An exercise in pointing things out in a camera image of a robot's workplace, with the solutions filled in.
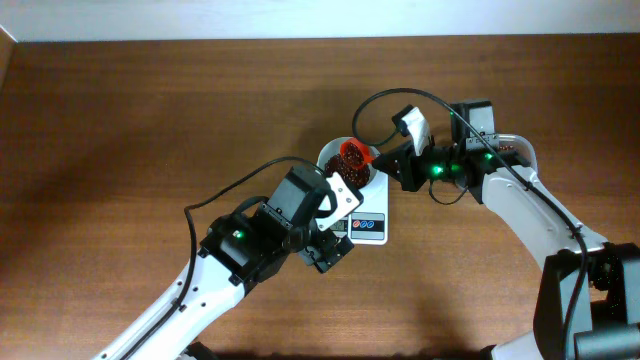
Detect orange measuring scoop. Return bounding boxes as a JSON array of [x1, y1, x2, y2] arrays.
[[339, 138, 375, 170]]

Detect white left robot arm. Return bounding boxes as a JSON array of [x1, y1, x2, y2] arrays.
[[97, 165, 364, 359]]

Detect white digital kitchen scale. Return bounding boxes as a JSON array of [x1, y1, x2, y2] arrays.
[[329, 172, 389, 246]]

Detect red beans in bowl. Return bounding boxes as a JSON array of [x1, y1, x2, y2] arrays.
[[324, 154, 371, 189]]

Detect clear plastic food container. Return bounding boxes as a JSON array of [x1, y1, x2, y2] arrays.
[[498, 134, 539, 172]]

